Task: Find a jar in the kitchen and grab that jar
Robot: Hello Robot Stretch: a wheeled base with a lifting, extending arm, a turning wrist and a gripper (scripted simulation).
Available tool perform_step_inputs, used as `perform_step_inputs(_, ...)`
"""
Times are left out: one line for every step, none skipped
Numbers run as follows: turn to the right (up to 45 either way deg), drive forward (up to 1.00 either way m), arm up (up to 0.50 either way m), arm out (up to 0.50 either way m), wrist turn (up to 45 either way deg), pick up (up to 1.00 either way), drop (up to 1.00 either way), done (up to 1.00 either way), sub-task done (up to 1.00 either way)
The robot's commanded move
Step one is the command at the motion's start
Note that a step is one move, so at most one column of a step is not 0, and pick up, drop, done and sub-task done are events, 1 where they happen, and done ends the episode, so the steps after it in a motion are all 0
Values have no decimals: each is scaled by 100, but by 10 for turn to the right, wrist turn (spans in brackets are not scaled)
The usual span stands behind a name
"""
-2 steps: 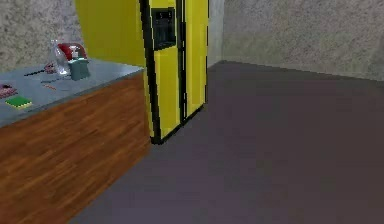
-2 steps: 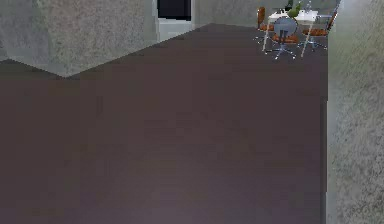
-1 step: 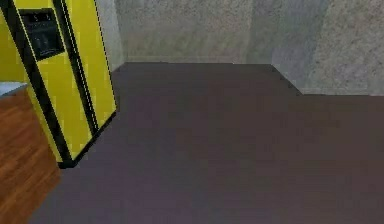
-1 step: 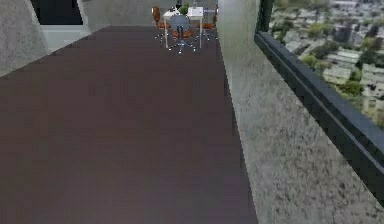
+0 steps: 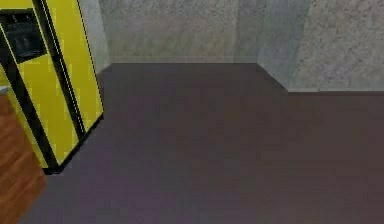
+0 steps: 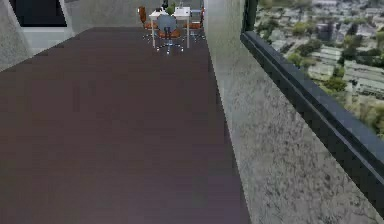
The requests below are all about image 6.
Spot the black framed window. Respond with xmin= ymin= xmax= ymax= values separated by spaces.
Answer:
xmin=240 ymin=0 xmax=384 ymax=219

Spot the grey backed office chair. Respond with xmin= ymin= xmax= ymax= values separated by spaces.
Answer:
xmin=155 ymin=14 xmax=185 ymax=56

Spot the white table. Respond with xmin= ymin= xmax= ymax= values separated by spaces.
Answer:
xmin=148 ymin=6 xmax=192 ymax=50

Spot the orange office chair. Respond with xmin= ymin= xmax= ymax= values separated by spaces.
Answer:
xmin=183 ymin=6 xmax=206 ymax=43
xmin=137 ymin=5 xmax=159 ymax=43

